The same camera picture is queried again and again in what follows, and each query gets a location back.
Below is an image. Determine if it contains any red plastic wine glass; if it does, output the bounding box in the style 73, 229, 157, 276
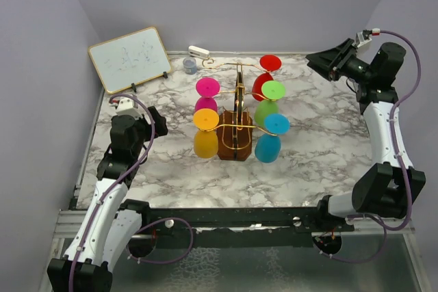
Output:
252, 55, 282, 101

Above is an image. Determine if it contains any blue plastic wine glass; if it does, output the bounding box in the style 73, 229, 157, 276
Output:
255, 114, 289, 163

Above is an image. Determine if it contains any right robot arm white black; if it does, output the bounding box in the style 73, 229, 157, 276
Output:
306, 39, 426, 231

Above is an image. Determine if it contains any gold wire wine glass rack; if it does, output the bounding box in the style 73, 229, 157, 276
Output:
202, 57, 268, 161

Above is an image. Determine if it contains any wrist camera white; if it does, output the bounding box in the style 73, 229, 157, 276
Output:
110, 97, 142, 119
354, 28, 381, 50

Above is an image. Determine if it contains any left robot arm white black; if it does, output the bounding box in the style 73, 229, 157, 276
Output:
47, 106, 168, 291

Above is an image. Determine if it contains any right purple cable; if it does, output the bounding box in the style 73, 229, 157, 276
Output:
320, 29, 422, 264

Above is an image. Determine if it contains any white whiteboard eraser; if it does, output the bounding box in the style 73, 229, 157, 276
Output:
188, 45, 210, 59

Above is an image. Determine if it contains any small whiteboard gold frame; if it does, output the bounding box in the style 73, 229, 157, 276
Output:
88, 27, 172, 94

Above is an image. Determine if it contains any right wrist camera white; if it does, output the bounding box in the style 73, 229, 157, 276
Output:
354, 28, 381, 50

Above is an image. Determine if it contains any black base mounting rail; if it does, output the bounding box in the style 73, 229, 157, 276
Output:
120, 200, 354, 249

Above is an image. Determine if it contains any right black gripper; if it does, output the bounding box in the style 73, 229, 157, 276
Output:
305, 39, 374, 85

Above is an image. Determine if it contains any yellow plastic wine glass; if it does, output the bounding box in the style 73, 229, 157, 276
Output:
193, 108, 219, 159

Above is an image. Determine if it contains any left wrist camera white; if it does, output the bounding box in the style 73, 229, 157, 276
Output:
110, 97, 142, 119

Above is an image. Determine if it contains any green plastic wine glass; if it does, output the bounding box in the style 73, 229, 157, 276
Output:
254, 80, 285, 127

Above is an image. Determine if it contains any purple cable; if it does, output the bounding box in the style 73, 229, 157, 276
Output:
320, 29, 422, 264
68, 93, 194, 292

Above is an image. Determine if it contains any magenta plastic wine glass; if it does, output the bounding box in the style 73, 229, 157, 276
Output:
194, 77, 220, 111

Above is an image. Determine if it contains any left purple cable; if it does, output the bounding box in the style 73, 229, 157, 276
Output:
68, 93, 194, 292

